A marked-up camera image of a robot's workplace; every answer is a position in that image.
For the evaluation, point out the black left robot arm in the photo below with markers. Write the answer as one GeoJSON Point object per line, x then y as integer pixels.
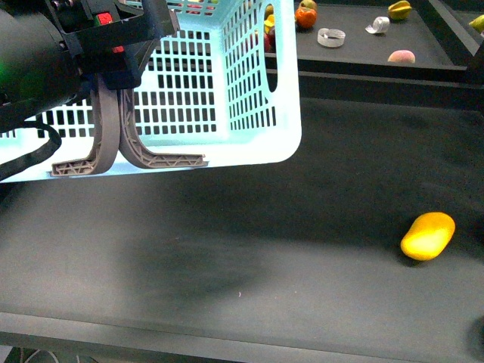
{"type": "Point", "coordinates": [51, 51]}

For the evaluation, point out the yellow mango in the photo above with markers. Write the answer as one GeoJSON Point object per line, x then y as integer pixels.
{"type": "Point", "coordinates": [428, 236]}

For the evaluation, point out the yellow starfruit right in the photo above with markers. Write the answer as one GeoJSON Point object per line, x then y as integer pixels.
{"type": "Point", "coordinates": [399, 10]}

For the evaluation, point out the yellow starfruit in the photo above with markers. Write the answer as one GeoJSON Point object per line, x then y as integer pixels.
{"type": "Point", "coordinates": [399, 10]}
{"type": "Point", "coordinates": [269, 23]}

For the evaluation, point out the red apple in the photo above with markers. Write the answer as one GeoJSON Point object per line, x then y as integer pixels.
{"type": "Point", "coordinates": [267, 42]}

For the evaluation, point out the green fruit far right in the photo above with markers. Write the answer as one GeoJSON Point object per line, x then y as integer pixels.
{"type": "Point", "coordinates": [478, 24]}

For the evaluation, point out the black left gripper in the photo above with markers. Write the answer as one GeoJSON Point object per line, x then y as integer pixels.
{"type": "Point", "coordinates": [111, 38]}

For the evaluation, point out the orange persimmon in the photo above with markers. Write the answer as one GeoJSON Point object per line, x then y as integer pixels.
{"type": "Point", "coordinates": [305, 17]}

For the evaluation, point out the yellow starfruit centre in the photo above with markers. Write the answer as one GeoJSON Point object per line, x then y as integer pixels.
{"type": "Point", "coordinates": [269, 23]}

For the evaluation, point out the pink peach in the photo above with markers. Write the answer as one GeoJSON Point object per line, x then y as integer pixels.
{"type": "Point", "coordinates": [402, 56]}

